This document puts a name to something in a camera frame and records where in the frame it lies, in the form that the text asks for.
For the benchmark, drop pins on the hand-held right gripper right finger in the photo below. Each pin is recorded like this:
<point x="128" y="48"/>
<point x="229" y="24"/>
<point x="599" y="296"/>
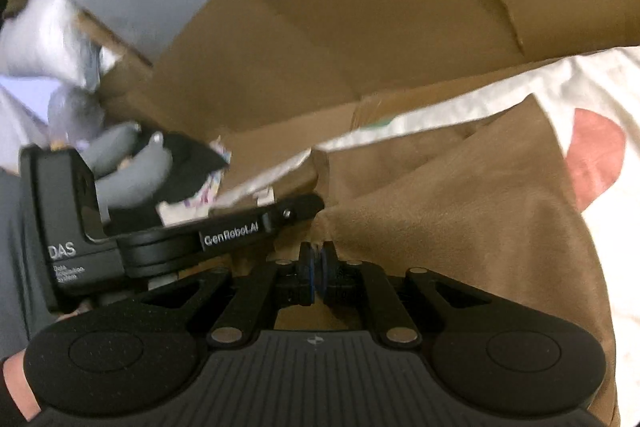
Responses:
<point x="327" y="279"/>

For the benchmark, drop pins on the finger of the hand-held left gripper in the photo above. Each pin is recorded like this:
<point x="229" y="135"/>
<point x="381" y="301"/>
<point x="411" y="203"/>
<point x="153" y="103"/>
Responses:
<point x="300" y="209"/>

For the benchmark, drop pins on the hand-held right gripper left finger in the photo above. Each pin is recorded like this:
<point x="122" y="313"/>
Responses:
<point x="307" y="279"/>

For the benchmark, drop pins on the brown printed t-shirt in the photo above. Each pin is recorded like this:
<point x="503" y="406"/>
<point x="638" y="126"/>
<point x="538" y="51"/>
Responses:
<point x="475" y="217"/>

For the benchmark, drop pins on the person's left forearm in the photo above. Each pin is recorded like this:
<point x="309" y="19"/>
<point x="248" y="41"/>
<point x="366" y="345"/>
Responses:
<point x="22" y="382"/>

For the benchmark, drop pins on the grey duvet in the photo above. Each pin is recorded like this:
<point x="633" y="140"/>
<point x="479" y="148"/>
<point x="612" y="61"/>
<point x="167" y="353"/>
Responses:
<point x="20" y="267"/>

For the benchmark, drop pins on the grey neck pillow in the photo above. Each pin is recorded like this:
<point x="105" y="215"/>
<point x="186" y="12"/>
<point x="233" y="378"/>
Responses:
<point x="135" y="167"/>

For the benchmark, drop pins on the clear plastic bag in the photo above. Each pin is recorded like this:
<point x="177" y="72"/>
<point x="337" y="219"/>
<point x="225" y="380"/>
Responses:
<point x="75" y="112"/>

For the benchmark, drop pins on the black garment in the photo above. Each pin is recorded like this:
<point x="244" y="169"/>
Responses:
<point x="185" y="172"/>

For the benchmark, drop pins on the white plastic pillow bag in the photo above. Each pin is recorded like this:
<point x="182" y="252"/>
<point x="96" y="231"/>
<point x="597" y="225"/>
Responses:
<point x="45" y="37"/>

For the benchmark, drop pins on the flattened cardboard box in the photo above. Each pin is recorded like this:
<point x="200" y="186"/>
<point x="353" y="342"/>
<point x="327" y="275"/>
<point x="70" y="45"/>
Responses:
<point x="375" y="22"/>

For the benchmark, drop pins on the white printed blanket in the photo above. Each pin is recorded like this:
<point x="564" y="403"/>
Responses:
<point x="610" y="107"/>

